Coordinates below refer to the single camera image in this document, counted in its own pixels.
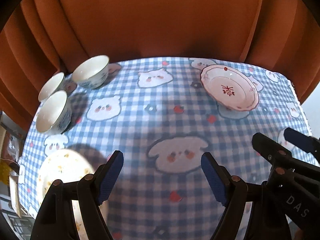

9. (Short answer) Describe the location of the scalloped yellow floral plate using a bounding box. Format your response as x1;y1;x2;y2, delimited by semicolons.
36;148;108;239

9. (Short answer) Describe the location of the pink red-rimmed plate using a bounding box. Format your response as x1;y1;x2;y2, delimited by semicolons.
200;64;259;112

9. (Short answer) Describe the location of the blue-patterned bowl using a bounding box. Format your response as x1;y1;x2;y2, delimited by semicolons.
72;55;110;89
36;90;72;135

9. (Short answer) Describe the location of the white bowl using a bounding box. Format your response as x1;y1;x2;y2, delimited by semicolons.
38;72;65;103

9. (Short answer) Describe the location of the blue checkered bear tablecloth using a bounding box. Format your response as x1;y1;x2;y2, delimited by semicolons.
18;57;311;239

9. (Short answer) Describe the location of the orange pleated curtain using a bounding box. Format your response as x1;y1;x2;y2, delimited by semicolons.
1;0;319;130

